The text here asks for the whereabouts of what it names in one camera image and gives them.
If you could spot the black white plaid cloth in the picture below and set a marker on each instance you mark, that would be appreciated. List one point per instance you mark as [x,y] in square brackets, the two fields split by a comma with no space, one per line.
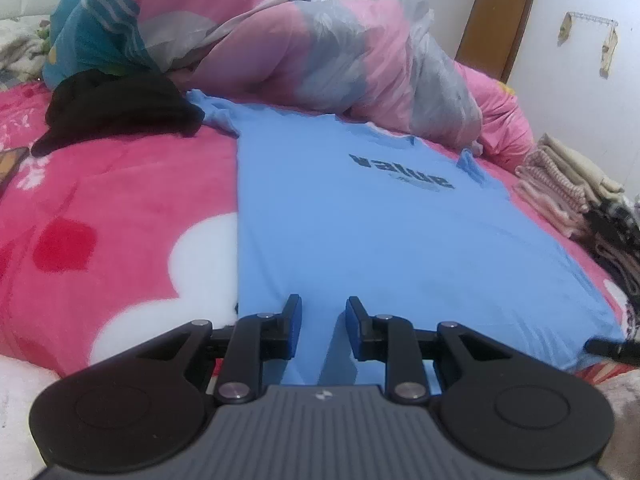
[615,235]

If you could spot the wall hook rail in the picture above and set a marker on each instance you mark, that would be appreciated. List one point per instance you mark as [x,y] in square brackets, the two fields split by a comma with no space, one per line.
[595,20]

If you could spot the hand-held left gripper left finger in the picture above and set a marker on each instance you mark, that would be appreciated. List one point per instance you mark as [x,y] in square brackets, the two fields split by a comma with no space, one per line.
[296,325]

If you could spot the white fluffy bed pad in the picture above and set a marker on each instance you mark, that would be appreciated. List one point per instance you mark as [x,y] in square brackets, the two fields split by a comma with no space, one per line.
[25,400]

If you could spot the pink grey floral quilt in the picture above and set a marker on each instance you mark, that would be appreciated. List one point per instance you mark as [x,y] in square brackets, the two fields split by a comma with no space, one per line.
[300,50]

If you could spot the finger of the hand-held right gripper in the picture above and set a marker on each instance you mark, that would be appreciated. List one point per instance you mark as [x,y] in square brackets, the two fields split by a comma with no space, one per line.
[612,350]

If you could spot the dark picture book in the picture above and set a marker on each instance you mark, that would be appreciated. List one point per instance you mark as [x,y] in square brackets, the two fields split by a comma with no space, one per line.
[11,167]

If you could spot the wooden door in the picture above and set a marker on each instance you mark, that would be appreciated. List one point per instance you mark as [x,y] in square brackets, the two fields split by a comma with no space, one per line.
[492,30]

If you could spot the beige folded cloth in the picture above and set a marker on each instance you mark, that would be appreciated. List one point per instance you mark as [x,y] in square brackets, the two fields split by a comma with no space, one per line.
[575,160]

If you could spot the blue printed t-shirt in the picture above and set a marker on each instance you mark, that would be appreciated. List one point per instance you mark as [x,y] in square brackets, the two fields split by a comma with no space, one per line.
[350,240]

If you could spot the small beige hanging item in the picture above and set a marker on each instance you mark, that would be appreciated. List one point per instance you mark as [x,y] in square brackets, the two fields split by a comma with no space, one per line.
[565,27]

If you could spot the pink floral bed sheet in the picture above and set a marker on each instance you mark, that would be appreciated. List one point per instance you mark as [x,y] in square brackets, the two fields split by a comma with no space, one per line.
[125,220]

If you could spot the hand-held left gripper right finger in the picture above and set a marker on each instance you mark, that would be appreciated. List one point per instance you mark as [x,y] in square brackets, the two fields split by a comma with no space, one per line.
[354,327]

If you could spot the light pink folded cloth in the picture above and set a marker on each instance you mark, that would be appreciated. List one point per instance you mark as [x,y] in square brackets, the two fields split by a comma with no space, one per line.
[545,210]

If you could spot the pink striped folded cloth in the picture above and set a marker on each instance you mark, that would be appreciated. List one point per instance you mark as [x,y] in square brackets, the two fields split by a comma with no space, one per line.
[555,180]

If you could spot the black garment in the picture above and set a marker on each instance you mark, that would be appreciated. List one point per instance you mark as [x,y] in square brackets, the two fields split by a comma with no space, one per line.
[120,110]

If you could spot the floral pillow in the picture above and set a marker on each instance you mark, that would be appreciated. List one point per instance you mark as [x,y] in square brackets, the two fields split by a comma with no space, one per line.
[22,52]

